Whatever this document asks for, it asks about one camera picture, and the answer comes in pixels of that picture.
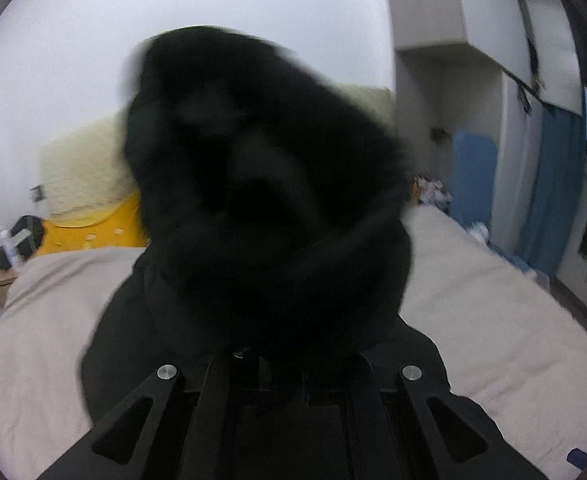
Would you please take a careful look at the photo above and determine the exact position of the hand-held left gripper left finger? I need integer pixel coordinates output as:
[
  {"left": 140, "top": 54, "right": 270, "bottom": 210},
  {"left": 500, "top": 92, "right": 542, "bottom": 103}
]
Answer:
[{"left": 38, "top": 351, "right": 248, "bottom": 480}]

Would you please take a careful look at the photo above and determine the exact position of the blue curtain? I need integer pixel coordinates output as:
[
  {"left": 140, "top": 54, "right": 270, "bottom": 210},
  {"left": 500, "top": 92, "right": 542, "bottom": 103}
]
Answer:
[{"left": 518, "top": 105, "right": 587, "bottom": 277}]

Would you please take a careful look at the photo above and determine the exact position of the black bag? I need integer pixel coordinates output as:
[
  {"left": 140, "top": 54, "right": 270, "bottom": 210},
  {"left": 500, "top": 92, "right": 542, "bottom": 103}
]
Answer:
[{"left": 0, "top": 215, "right": 45, "bottom": 271}]

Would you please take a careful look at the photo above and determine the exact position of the yellow pillow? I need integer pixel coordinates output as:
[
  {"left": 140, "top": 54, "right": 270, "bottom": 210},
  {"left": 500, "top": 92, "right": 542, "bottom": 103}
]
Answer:
[{"left": 34, "top": 193, "right": 149, "bottom": 260}]

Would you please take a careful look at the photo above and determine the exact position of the beige bed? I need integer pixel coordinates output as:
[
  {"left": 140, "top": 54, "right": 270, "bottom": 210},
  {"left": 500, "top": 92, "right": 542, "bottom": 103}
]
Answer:
[{"left": 0, "top": 205, "right": 587, "bottom": 480}]

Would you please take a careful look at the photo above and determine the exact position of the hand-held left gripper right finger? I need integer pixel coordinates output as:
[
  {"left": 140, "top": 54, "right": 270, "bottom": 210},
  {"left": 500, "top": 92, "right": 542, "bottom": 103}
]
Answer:
[{"left": 346, "top": 352, "right": 549, "bottom": 480}]

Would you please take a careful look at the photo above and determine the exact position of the blue chair back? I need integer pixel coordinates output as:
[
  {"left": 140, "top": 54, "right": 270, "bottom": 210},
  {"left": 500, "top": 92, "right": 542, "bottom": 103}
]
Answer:
[{"left": 449, "top": 129, "right": 497, "bottom": 228}]

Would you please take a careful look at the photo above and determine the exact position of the white wardrobe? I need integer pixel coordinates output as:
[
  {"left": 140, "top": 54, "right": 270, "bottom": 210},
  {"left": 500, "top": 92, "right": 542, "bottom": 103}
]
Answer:
[{"left": 381, "top": 0, "right": 549, "bottom": 241}]

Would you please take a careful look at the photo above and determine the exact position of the wooden nightstand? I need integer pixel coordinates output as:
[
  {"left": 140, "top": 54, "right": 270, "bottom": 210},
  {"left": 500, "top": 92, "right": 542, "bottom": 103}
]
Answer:
[{"left": 0, "top": 267, "right": 23, "bottom": 308}]

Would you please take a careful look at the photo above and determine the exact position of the black garment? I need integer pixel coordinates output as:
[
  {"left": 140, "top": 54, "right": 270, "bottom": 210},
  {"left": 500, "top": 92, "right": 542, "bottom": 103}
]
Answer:
[{"left": 80, "top": 25, "right": 505, "bottom": 480}]

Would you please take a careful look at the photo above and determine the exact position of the white bottle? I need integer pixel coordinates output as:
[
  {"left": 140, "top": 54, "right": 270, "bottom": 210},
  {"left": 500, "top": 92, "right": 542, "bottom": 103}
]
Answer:
[{"left": 0, "top": 229, "right": 23, "bottom": 268}]

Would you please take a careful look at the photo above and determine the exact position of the pile of small clutter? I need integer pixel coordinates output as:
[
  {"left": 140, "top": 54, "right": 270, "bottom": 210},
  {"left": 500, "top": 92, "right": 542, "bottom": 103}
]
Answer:
[{"left": 412, "top": 172, "right": 451, "bottom": 207}]

